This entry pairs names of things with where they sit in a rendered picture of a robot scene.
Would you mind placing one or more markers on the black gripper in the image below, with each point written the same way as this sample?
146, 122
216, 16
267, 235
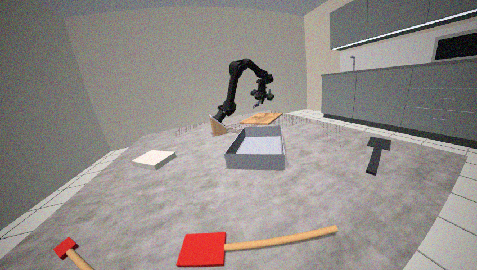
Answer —
268, 96

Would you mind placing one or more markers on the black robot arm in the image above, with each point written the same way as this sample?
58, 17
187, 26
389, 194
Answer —
236, 69

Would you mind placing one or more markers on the red spatula with wooden handle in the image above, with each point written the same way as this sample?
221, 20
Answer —
208, 249

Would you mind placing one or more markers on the grey roasting tin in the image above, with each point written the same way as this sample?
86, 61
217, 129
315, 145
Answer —
260, 148

